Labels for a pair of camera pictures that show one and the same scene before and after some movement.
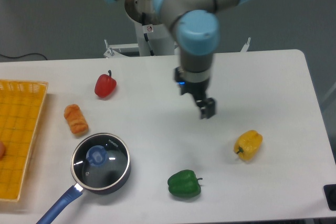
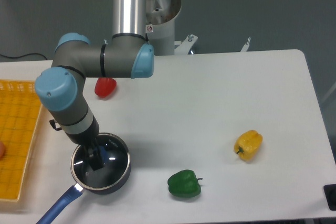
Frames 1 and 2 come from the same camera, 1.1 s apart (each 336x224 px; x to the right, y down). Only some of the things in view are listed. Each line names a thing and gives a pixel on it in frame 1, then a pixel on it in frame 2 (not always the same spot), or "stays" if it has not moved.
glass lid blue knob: [100, 161] stays
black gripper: [194, 83] to [89, 137]
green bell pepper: [184, 183] stays
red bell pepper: [105, 85] stays
